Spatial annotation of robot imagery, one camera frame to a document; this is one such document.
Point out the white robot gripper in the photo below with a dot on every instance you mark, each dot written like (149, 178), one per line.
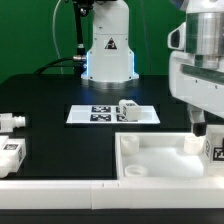
(202, 88)

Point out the white square table top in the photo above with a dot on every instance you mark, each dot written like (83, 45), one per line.
(165, 155)

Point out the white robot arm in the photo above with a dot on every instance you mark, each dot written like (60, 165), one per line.
(196, 64)

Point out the white marker sheet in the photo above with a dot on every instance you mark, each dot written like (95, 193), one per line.
(108, 114)

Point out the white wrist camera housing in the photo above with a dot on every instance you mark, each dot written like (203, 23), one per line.
(176, 39)

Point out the black camera pole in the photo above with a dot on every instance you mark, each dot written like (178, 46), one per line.
(81, 9)

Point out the white front obstacle rail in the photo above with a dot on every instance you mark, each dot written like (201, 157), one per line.
(125, 194)

